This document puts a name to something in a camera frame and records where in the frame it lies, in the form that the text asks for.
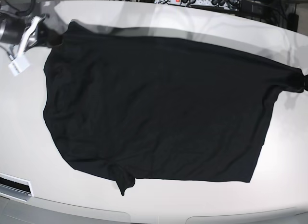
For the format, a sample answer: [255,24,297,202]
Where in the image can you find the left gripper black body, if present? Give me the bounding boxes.
[300,75,308,92]

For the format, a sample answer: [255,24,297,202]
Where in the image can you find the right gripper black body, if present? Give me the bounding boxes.
[27,24,63,47]

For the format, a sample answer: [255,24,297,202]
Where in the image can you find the black t-shirt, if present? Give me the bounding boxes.
[43,22,304,193]

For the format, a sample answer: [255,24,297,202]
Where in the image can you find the black power supply box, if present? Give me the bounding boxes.
[239,0,271,18]

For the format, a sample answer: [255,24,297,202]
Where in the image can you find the white power strip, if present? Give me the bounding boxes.
[154,0,240,11]

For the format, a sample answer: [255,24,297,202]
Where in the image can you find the white slotted box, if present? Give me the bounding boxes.
[0,173,34,202]

